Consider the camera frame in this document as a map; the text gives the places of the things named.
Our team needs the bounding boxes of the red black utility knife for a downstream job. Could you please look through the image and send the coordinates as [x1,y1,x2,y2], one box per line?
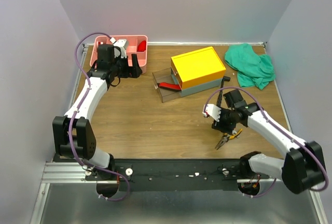
[157,82,181,92]

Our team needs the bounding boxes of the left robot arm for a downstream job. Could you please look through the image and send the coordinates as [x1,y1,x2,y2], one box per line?
[52,44,143,180]

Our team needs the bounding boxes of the yellow black cutters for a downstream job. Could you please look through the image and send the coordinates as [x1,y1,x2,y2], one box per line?
[215,129,243,150]

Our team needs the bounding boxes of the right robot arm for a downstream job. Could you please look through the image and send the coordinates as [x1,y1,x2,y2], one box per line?
[202,87,329,194]

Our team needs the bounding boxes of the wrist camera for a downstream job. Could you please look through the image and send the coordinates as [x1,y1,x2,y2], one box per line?
[202,104,221,122]
[113,39,129,59]

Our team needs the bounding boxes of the yellow and grey drawer box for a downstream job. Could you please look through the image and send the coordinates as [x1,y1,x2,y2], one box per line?
[171,47,226,97]

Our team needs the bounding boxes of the black ribbed tool handle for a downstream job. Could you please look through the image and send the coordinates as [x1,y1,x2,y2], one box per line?
[216,76,231,109]

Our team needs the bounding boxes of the aluminium rail frame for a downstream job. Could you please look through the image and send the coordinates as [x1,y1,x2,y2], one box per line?
[32,46,327,223]

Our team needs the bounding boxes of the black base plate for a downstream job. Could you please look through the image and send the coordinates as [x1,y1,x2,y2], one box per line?
[85,158,270,192]

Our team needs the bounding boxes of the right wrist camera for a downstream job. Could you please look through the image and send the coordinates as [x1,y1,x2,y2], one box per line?
[202,104,221,122]

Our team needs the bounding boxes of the clear acrylic drawer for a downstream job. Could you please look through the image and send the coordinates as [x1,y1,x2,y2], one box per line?
[153,68,181,103]

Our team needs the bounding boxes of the red object back compartment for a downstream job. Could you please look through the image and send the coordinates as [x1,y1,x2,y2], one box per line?
[137,40,147,52]

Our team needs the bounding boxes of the green cloth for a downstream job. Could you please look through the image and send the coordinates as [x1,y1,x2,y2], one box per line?
[225,44,275,90]

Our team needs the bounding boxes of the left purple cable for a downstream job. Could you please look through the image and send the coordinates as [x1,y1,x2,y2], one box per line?
[74,31,130,202]

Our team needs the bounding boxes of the pink compartment tray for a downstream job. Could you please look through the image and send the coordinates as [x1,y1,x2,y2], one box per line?
[90,35,148,74]

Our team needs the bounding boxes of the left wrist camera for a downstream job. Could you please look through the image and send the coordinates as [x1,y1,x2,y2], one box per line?
[113,39,129,59]

